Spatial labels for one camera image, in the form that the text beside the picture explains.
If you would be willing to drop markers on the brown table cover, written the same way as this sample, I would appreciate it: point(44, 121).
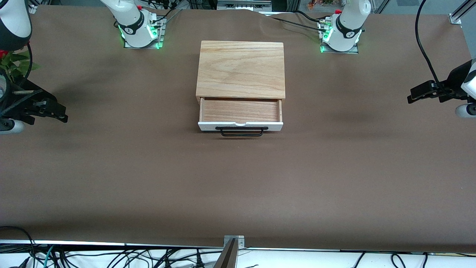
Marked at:
point(238, 186)

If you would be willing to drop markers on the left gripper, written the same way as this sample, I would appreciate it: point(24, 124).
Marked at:
point(454, 80)

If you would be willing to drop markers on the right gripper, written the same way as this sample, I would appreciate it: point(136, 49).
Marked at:
point(23, 97)

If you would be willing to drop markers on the grey background device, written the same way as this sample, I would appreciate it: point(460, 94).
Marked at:
point(241, 5)

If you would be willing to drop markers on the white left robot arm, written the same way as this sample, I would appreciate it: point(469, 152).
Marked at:
point(346, 26)

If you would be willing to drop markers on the aluminium frame profile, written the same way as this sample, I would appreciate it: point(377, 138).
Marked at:
point(32, 8)
point(457, 16)

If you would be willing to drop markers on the green rose foliage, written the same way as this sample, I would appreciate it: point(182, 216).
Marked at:
point(20, 67)

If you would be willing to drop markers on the small red rose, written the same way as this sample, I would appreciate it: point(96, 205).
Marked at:
point(3, 55)

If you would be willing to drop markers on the colourful background objects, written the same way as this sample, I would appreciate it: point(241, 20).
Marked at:
point(319, 3)

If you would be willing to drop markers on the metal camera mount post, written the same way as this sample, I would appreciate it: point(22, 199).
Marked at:
point(228, 257)

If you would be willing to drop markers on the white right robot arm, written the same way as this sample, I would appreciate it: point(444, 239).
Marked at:
point(134, 22)

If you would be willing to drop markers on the wooden drawer cabinet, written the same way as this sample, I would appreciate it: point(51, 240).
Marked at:
point(241, 69)

